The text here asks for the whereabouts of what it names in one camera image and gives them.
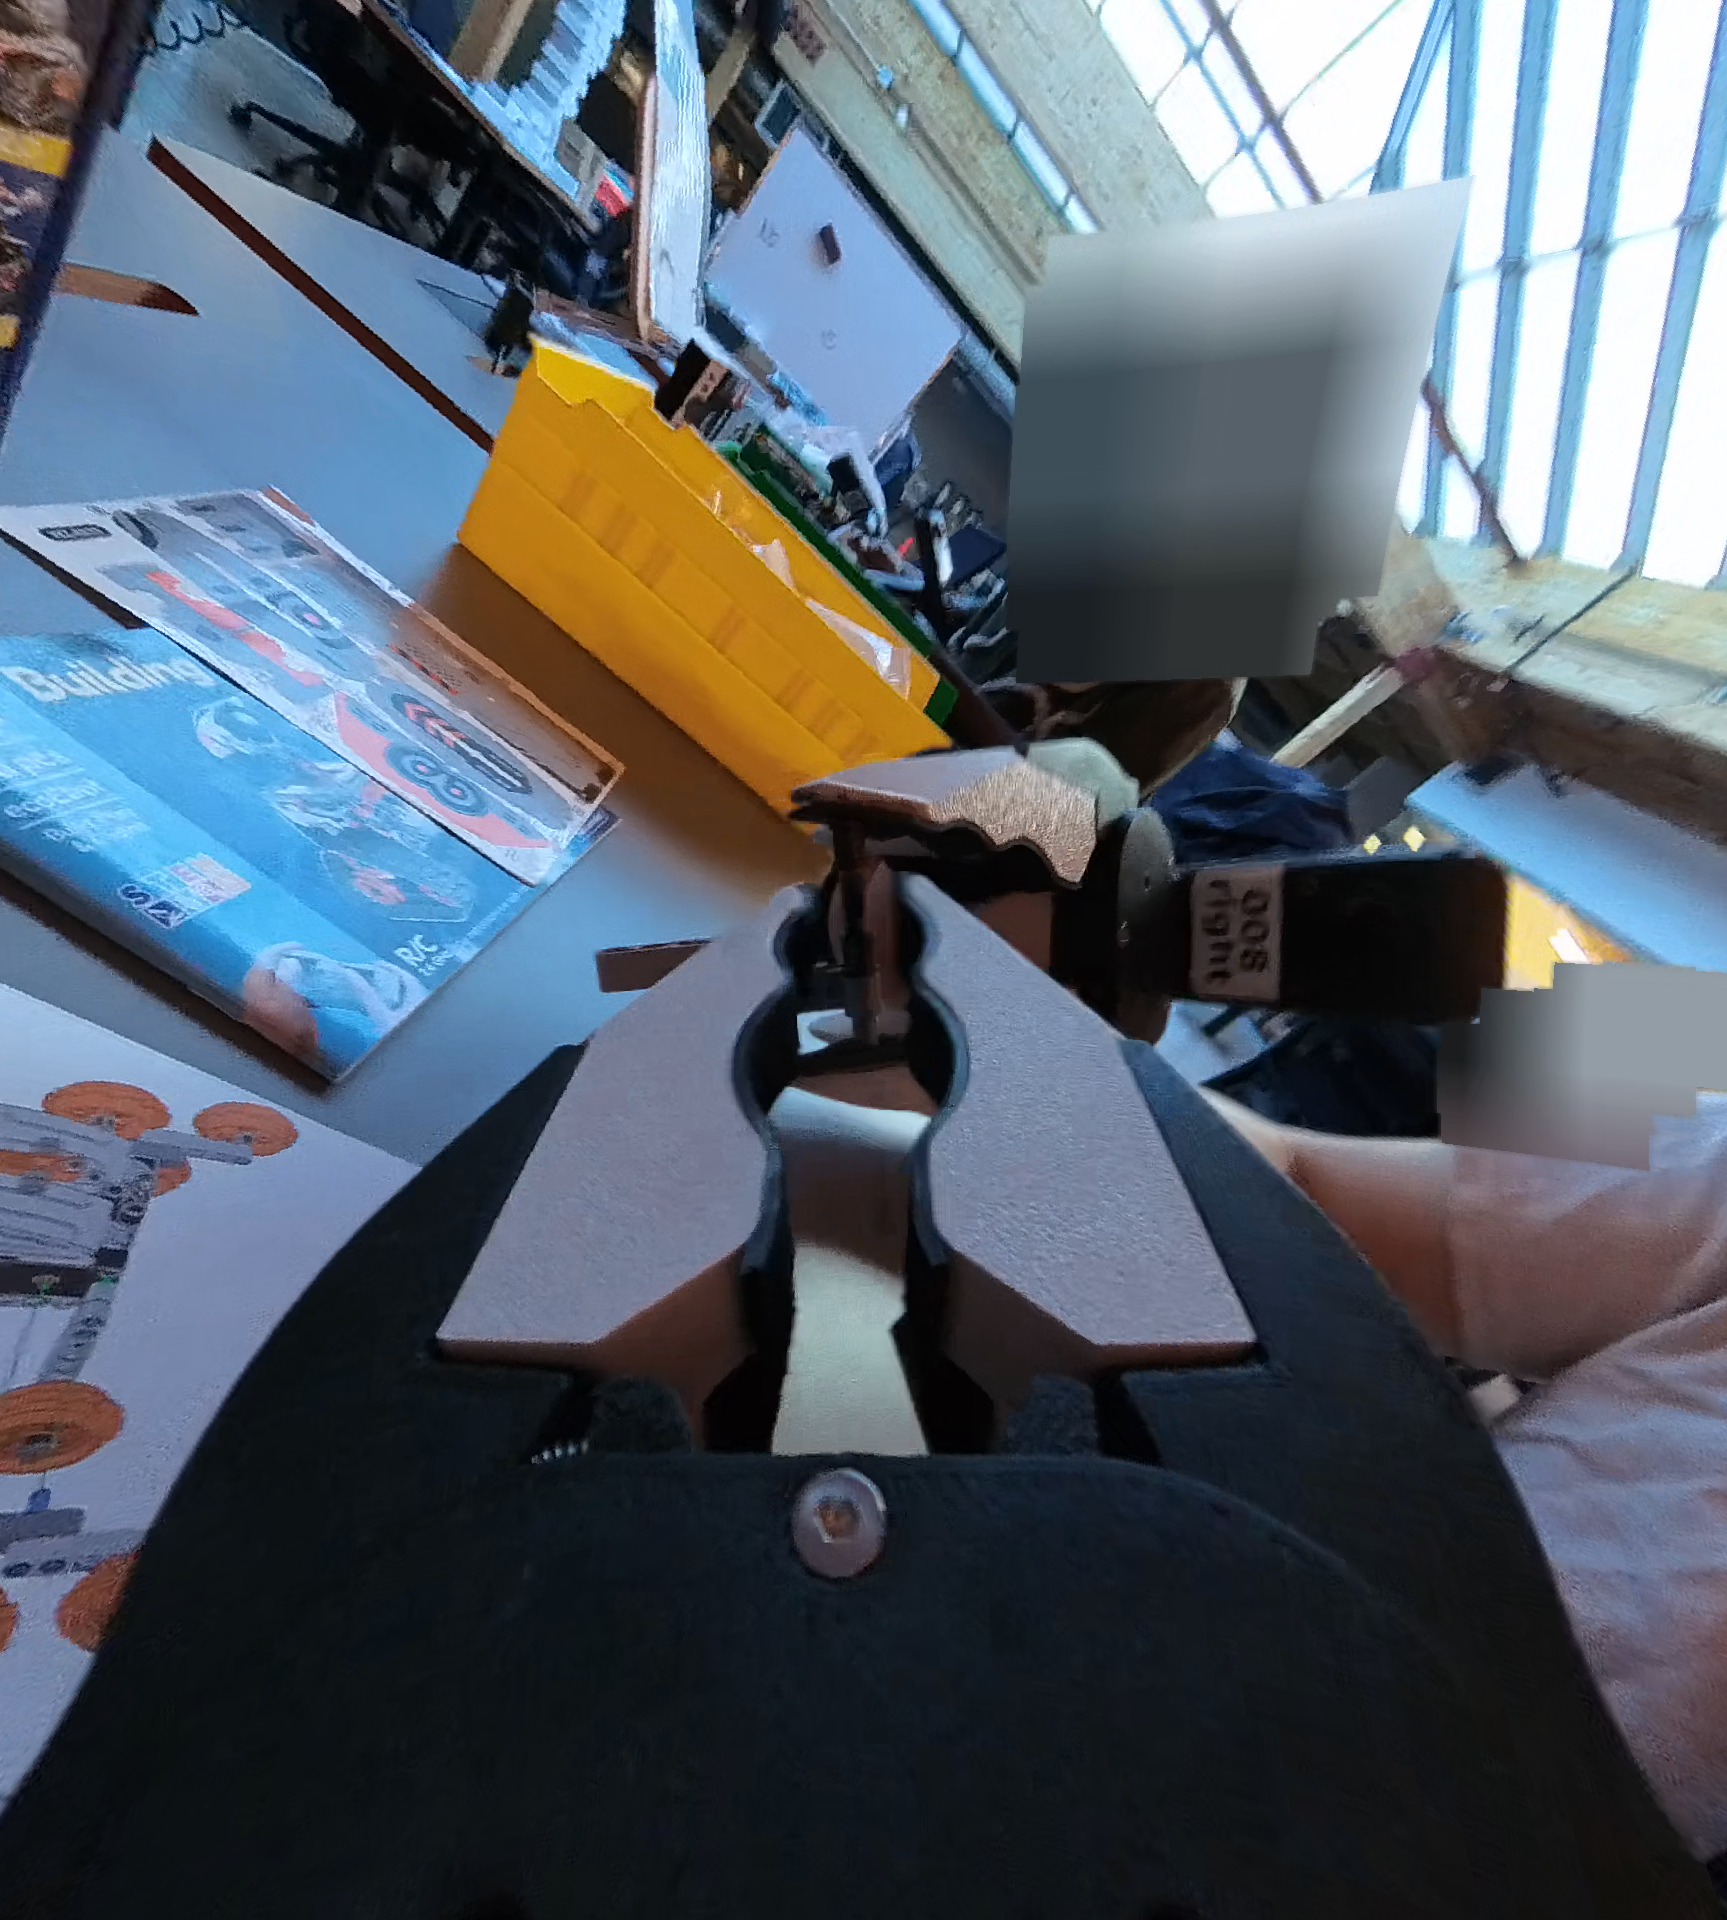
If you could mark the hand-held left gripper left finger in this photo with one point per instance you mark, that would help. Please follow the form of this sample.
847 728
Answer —
609 1202

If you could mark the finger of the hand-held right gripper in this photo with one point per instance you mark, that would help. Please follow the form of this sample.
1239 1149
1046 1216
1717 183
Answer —
982 794

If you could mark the person's white t-shirt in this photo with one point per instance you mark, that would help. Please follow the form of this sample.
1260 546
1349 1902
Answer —
1702 1500

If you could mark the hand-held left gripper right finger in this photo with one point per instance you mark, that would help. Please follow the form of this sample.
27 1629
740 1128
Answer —
1088 1202

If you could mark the green plastic bin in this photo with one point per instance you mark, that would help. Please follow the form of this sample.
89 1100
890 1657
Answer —
934 697

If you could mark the white open instruction booklet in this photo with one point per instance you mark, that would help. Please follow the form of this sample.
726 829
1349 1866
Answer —
203 1275

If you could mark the whiteboard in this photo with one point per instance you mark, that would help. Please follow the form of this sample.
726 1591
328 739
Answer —
835 299

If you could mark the blue kit manual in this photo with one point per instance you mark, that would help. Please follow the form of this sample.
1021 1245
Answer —
130 840

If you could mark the yellow plastic bin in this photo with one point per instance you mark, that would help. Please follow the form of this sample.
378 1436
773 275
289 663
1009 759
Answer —
625 570

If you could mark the person's right forearm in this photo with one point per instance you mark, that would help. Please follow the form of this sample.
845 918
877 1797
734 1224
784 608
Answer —
1401 1245

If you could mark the grey perforated brick beam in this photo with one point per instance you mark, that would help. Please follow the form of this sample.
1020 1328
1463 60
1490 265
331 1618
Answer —
646 967

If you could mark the black axle rod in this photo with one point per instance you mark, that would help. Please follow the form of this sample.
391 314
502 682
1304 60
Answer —
854 918

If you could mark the tilted wooden board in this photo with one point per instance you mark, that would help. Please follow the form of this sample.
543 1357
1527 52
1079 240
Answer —
676 183

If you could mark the grey orange sticker sheet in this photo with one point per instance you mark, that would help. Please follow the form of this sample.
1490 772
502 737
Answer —
280 601

